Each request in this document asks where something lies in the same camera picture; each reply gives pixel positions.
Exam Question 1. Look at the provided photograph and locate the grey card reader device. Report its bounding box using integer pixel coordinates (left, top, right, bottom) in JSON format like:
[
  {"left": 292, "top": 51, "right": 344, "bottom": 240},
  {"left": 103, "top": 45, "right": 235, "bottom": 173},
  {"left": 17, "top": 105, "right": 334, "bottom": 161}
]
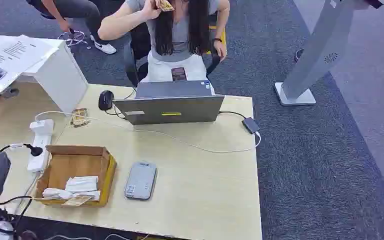
[{"left": 124, "top": 161, "right": 158, "bottom": 201}]

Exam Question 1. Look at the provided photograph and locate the black adapter cable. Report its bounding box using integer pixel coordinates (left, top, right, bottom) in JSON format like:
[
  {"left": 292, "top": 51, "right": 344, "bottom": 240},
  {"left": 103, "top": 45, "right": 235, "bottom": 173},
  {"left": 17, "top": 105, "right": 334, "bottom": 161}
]
[{"left": 218, "top": 110, "right": 248, "bottom": 121}]

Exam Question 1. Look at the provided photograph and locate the grey floor stand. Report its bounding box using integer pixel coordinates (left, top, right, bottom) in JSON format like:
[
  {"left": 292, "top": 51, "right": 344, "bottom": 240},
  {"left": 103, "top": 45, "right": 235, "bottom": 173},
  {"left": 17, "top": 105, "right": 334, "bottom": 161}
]
[{"left": 273, "top": 0, "right": 372, "bottom": 107}]

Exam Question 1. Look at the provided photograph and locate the person's right hand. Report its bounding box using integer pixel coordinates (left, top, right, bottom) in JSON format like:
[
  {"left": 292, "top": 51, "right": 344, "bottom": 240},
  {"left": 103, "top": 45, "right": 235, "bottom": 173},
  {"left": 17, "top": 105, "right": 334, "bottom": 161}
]
[{"left": 141, "top": 0, "right": 162, "bottom": 21}]

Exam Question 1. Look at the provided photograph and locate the thin white floor cable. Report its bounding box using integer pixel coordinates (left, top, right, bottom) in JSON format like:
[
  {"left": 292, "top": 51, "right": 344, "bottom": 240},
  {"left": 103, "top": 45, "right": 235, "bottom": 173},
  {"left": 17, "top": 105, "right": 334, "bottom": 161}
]
[{"left": 43, "top": 233, "right": 150, "bottom": 240}]

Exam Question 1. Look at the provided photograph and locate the printed white paper sheet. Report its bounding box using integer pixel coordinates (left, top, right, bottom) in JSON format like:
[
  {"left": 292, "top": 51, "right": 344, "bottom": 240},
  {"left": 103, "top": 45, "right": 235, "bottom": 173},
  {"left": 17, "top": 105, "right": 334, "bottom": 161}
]
[{"left": 0, "top": 34, "right": 60, "bottom": 106}]

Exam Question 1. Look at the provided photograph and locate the white power strip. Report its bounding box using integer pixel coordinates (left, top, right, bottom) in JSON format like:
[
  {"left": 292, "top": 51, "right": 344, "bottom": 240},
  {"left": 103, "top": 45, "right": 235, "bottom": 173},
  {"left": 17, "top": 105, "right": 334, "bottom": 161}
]
[{"left": 26, "top": 119, "right": 55, "bottom": 173}]

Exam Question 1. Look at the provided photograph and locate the pale card in box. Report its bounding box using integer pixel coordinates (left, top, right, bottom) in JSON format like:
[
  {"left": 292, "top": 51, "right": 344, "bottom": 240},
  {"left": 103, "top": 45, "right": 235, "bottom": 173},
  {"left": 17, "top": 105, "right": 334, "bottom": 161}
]
[{"left": 60, "top": 195, "right": 96, "bottom": 208}]

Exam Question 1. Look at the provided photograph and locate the white crumpled paper wad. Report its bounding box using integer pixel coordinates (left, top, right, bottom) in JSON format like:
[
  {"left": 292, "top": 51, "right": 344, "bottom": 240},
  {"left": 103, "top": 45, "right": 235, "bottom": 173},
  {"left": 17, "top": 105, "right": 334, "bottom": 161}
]
[
  {"left": 64, "top": 175, "right": 100, "bottom": 194},
  {"left": 41, "top": 187, "right": 102, "bottom": 202}
]

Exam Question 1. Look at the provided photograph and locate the black mouse cable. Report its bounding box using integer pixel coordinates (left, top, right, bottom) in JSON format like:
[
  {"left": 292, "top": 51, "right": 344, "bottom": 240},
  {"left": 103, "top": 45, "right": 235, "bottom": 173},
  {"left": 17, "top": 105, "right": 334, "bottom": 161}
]
[{"left": 104, "top": 87, "right": 138, "bottom": 120}]

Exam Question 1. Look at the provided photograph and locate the white cable bundle on floor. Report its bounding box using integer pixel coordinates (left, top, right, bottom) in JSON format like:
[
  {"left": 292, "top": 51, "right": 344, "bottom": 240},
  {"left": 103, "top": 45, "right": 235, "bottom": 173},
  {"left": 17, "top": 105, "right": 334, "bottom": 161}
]
[{"left": 57, "top": 29, "right": 93, "bottom": 50}]

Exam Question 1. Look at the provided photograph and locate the dark smartphone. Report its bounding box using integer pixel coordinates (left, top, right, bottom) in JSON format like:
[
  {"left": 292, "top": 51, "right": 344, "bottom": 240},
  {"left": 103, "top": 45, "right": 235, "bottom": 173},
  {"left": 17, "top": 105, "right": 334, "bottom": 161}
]
[{"left": 171, "top": 67, "right": 189, "bottom": 82}]

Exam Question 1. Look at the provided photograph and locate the black plug with cable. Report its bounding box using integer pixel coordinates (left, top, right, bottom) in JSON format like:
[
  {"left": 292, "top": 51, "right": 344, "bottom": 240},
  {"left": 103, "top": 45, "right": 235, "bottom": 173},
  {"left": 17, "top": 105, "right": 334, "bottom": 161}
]
[{"left": 0, "top": 142, "right": 44, "bottom": 159}]

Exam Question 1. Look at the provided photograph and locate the black adapter dongle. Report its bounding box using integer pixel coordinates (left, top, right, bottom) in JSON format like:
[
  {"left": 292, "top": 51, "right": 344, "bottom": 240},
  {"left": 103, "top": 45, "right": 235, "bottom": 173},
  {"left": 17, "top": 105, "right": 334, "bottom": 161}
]
[{"left": 241, "top": 116, "right": 261, "bottom": 135}]

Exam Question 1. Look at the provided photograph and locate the white box cabinet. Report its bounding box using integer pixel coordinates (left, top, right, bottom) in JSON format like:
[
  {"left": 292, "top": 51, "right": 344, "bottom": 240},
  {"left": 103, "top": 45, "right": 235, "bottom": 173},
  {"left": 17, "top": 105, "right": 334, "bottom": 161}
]
[{"left": 15, "top": 34, "right": 89, "bottom": 116}]

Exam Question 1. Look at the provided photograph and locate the wooden card box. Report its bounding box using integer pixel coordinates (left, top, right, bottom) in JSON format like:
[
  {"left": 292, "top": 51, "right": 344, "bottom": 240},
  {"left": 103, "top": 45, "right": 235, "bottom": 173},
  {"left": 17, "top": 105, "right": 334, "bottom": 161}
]
[{"left": 34, "top": 144, "right": 118, "bottom": 209}]

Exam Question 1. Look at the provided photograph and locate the long white cable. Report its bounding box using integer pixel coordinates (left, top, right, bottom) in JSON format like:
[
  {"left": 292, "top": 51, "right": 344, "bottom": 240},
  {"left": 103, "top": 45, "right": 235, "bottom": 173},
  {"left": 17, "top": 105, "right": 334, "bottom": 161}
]
[{"left": 34, "top": 110, "right": 262, "bottom": 154}]

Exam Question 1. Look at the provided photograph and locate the person in dark trousers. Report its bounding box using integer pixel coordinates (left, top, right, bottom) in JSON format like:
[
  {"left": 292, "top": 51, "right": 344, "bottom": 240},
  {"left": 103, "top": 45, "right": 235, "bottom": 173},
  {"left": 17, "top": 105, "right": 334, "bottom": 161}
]
[{"left": 26, "top": 0, "right": 118, "bottom": 55}]

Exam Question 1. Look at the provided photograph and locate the grey laptop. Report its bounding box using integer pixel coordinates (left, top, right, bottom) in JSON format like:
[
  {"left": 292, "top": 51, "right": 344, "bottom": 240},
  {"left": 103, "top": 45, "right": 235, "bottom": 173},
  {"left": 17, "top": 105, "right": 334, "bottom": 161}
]
[{"left": 112, "top": 80, "right": 226, "bottom": 126}]

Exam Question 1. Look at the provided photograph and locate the person's left hand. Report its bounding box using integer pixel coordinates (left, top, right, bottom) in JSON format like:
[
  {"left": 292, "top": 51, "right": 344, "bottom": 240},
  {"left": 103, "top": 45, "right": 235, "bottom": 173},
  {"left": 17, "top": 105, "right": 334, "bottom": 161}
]
[{"left": 213, "top": 40, "right": 228, "bottom": 63}]

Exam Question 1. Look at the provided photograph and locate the person seated at desk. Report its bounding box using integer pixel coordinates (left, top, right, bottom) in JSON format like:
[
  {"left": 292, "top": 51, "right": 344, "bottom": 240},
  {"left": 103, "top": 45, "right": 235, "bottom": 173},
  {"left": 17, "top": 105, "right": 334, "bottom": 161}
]
[{"left": 97, "top": 0, "right": 231, "bottom": 84}]

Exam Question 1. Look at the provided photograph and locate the white charger plug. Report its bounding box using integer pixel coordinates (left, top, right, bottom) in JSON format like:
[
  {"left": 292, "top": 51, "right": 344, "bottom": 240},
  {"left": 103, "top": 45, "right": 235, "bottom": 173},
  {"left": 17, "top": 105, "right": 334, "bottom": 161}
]
[{"left": 29, "top": 119, "right": 55, "bottom": 136}]

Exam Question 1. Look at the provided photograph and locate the black computer mouse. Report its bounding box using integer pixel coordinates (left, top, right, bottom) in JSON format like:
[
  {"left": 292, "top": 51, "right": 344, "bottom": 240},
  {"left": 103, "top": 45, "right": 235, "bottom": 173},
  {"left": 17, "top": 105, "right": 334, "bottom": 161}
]
[{"left": 98, "top": 90, "right": 115, "bottom": 112}]

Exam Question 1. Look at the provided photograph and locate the yellow printed card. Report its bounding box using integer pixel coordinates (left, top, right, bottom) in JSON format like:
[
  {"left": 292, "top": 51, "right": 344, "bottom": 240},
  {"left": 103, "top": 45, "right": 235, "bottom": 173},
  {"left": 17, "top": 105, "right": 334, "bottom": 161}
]
[{"left": 159, "top": 0, "right": 175, "bottom": 13}]

